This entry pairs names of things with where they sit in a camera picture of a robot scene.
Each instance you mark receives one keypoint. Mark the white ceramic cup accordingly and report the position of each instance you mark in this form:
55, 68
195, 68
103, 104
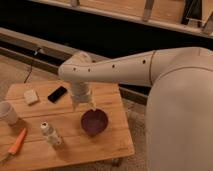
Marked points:
7, 113

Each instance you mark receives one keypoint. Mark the white plastic bottle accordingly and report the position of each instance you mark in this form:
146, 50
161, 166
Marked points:
50, 133

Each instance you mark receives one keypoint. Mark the grey metal rail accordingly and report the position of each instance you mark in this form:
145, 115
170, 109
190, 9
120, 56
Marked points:
52, 53

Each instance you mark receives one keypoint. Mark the wooden table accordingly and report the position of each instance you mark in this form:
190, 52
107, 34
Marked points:
76, 147

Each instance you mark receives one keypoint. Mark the dark purple bowl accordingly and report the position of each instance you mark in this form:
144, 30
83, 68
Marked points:
94, 122

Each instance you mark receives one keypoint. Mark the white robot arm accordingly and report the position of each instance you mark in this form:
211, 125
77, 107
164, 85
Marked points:
179, 111

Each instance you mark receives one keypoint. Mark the beige sponge block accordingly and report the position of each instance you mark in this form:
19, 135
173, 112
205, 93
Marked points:
30, 97

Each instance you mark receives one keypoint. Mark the black rectangular block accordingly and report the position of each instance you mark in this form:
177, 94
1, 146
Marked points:
57, 94

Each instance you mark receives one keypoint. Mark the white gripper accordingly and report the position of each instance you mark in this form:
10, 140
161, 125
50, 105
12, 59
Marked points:
81, 93

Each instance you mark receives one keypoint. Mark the orange carrot toy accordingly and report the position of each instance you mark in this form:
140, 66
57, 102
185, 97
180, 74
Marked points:
13, 150

